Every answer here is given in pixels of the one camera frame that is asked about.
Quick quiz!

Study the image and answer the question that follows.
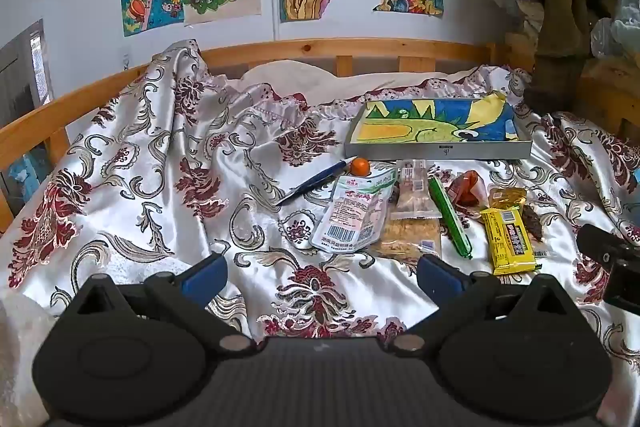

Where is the clear cracker packet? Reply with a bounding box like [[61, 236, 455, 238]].
[[370, 217, 443, 260]]

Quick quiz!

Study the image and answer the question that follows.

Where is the floral satin blanket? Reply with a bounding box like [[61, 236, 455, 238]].
[[0, 39, 640, 427]]

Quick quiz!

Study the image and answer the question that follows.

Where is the colourful drawing sheet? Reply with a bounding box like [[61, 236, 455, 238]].
[[352, 91, 521, 145]]

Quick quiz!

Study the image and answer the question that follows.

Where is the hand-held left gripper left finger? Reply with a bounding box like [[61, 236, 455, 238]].
[[74, 252, 256, 353]]

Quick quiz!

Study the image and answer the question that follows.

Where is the blue pen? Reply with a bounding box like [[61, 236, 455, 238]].
[[274, 158, 358, 206]]

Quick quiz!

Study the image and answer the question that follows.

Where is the clear puffed rice packet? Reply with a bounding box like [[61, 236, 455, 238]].
[[395, 159, 443, 220]]

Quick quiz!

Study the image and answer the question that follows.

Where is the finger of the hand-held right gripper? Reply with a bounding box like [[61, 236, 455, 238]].
[[602, 253, 640, 309], [576, 224, 640, 264]]

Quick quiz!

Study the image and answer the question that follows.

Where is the clear plastic bag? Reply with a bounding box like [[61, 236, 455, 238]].
[[590, 0, 640, 58]]

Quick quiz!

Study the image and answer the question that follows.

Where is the grey shallow box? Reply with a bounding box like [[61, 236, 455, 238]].
[[344, 97, 533, 161]]

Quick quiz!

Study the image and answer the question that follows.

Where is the blue object under rail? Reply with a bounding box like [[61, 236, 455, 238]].
[[7, 152, 46, 198]]

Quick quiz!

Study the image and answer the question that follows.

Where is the brown hanging garment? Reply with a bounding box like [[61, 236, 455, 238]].
[[522, 0, 593, 114]]

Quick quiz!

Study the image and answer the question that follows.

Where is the shiny gold foil packet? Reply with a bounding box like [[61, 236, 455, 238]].
[[487, 187, 528, 210]]

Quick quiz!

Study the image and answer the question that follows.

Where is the dark brown snack packet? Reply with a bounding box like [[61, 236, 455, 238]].
[[520, 203, 549, 260]]

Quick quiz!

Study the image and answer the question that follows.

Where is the wooden furniture frame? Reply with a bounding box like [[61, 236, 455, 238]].
[[505, 32, 640, 142]]

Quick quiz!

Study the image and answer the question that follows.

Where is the cream pillow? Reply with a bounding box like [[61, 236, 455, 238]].
[[225, 59, 481, 105]]

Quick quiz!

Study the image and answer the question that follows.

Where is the white green snack packet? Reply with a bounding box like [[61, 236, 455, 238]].
[[309, 172, 398, 254]]

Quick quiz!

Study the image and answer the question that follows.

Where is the green sausage stick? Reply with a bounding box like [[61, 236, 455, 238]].
[[427, 177, 473, 260]]

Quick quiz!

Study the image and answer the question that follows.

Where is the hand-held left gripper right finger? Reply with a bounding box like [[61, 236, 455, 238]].
[[392, 254, 572, 353]]

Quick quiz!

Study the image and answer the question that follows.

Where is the orange transparent snack packet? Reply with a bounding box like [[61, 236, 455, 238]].
[[445, 170, 488, 208]]

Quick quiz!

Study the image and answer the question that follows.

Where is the yellow snack bar packet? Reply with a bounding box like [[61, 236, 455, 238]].
[[480, 206, 543, 277]]

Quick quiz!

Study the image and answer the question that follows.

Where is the grey framed mirror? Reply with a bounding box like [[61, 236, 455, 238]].
[[0, 19, 54, 118]]

